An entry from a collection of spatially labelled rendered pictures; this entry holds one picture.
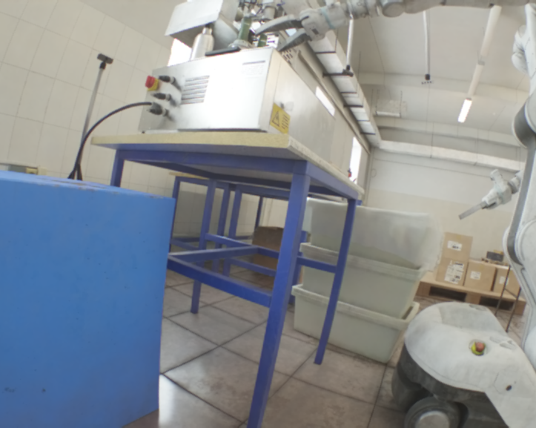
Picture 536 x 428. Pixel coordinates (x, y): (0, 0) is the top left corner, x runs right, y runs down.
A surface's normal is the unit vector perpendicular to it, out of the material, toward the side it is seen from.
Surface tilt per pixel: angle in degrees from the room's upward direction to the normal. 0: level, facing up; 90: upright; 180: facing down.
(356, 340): 96
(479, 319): 74
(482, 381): 90
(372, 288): 96
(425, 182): 90
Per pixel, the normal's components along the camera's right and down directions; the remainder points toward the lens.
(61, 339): 0.87, 0.17
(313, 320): -0.61, 0.04
